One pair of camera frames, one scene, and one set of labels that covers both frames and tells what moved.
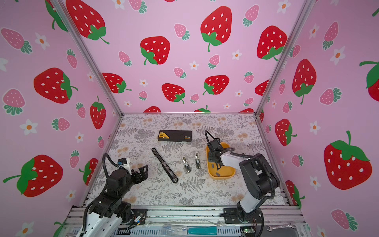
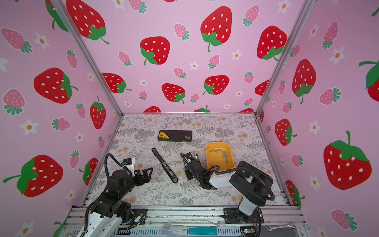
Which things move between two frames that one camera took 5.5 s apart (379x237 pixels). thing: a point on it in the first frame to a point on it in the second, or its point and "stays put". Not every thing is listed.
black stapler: x=172 y=177 stays put
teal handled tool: x=211 y=230 stays put
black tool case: x=174 y=136 stays put
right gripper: x=209 y=156 to x=187 y=173
